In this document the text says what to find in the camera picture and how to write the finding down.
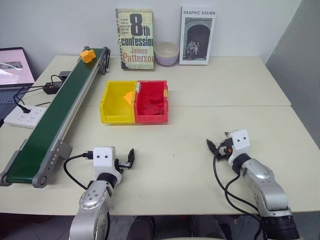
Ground red plastic pieces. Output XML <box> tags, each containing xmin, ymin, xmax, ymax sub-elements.
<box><xmin>138</xmin><ymin>94</ymin><xmax>166</xmax><ymax>117</ymax></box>

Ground orange triangular piece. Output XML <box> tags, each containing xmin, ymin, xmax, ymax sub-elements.
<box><xmin>122</xmin><ymin>91</ymin><xmax>134</xmax><ymax>104</ymax></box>

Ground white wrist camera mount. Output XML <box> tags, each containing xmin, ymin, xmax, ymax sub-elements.
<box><xmin>228</xmin><ymin>128</ymin><xmax>252</xmax><ymax>164</ymax></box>
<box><xmin>92</xmin><ymin>146</ymin><xmax>121</xmax><ymax>176</ymax></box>

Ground red plastic bin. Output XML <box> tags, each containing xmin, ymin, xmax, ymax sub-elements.
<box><xmin>134</xmin><ymin>79</ymin><xmax>169</xmax><ymax>125</ymax></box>

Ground white power strip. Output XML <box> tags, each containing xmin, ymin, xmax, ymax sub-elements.
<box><xmin>3</xmin><ymin>105</ymin><xmax>49</xmax><ymax>130</ymax></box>

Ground dark grey control box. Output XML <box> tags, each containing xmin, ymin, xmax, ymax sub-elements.
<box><xmin>58</xmin><ymin>70</ymin><xmax>74</xmax><ymax>82</ymax></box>

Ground green conveyor belt grey frame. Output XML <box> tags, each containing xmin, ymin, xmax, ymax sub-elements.
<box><xmin>0</xmin><ymin>46</ymin><xmax>111</xmax><ymax>189</ymax></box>

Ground yellow plastic block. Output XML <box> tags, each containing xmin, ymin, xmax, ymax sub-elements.
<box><xmin>79</xmin><ymin>49</ymin><xmax>97</xmax><ymax>64</ymax></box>

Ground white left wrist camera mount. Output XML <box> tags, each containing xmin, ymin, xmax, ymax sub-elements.
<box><xmin>92</xmin><ymin>146</ymin><xmax>121</xmax><ymax>176</ymax></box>

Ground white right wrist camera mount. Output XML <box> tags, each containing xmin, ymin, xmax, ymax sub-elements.
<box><xmin>228</xmin><ymin>128</ymin><xmax>252</xmax><ymax>164</ymax></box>

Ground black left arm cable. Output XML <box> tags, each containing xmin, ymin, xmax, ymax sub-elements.
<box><xmin>63</xmin><ymin>149</ymin><xmax>95</xmax><ymax>191</ymax></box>

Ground black power adapter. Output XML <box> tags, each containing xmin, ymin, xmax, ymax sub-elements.
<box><xmin>42</xmin><ymin>82</ymin><xmax>62</xmax><ymax>96</ymax></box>

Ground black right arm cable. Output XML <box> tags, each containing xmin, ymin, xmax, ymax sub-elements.
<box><xmin>212</xmin><ymin>144</ymin><xmax>269</xmax><ymax>240</ymax></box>

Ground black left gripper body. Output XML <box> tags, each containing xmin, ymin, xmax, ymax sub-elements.
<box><xmin>115</xmin><ymin>159</ymin><xmax>133</xmax><ymax>174</ymax></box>

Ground lilac bowl cream inside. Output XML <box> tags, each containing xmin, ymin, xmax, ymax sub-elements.
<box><xmin>153</xmin><ymin>41</ymin><xmax>181</xmax><ymax>67</ymax></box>

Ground Graphic Design white book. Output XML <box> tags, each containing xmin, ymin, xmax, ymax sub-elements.
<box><xmin>178</xmin><ymin>5</ymin><xmax>217</xmax><ymax>66</ymax></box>

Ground yellow plastic bin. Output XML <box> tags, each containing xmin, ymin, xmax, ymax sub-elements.
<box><xmin>99</xmin><ymin>80</ymin><xmax>139</xmax><ymax>125</ymax></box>

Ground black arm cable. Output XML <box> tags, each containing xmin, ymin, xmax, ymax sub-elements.
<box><xmin>212</xmin><ymin>144</ymin><xmax>269</xmax><ymax>240</ymax></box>
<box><xmin>63</xmin><ymin>149</ymin><xmax>95</xmax><ymax>191</ymax></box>

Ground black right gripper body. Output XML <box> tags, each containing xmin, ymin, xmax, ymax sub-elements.
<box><xmin>215</xmin><ymin>138</ymin><xmax>235</xmax><ymax>163</ymax></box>

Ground black power plug cable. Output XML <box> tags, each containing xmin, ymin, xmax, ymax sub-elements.
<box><xmin>13</xmin><ymin>85</ymin><xmax>46</xmax><ymax>113</ymax></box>

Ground open laptop computer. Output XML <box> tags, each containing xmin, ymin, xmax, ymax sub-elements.
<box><xmin>0</xmin><ymin>46</ymin><xmax>36</xmax><ymax>121</ymax></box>

